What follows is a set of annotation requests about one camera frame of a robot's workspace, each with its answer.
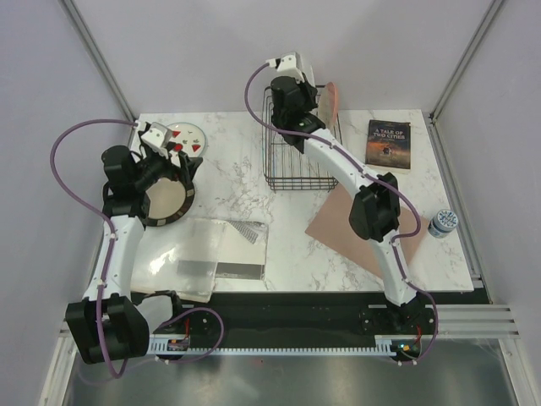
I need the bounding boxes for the pink cream leaf plate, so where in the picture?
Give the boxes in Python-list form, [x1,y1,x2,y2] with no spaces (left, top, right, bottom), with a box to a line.
[317,82,339,129]

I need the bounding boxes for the brown rimmed beige plate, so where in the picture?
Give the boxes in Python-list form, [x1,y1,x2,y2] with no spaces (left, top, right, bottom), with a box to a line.
[145,178,195,227]

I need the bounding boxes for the black wire dish rack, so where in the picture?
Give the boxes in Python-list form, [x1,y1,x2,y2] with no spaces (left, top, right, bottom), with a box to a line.
[260,85,343,194]

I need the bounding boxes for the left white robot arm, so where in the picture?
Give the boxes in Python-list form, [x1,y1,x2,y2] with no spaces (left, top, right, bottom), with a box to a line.
[65,145,203,365]

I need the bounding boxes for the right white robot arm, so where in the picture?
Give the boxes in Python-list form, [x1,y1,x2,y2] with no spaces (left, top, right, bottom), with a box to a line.
[270,76,422,333]

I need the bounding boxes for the white watermelon pattern plate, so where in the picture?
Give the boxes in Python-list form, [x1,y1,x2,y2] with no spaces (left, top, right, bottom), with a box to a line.
[167,122,207,158]

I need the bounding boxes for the clear plastic bag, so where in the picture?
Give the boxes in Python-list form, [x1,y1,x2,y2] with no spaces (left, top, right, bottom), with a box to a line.
[131,217,269,303]

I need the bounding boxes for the tale of two cities book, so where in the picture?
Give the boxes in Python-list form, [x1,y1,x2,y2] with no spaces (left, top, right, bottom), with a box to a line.
[365,119,411,171]

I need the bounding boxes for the pink placemat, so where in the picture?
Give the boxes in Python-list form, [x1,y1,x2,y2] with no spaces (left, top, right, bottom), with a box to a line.
[305,184,429,278]

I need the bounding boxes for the blue white small jar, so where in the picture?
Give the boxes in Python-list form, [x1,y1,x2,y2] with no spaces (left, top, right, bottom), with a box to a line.
[428,209,459,239]

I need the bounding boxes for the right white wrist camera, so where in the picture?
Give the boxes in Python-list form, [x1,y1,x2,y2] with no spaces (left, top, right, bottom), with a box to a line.
[266,52,315,87]

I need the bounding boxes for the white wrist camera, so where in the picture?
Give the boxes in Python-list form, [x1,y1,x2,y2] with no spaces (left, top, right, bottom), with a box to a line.
[135,120,179,158]
[266,52,315,87]

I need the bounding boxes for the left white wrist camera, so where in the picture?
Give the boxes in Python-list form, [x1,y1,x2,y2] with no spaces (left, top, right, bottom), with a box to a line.
[135,120,179,158]

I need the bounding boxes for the white cable duct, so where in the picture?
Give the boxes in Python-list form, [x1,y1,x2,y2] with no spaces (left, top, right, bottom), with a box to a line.
[146,334,420,358]

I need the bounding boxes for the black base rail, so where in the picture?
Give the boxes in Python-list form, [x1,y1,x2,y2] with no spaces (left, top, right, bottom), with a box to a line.
[143,291,440,350]

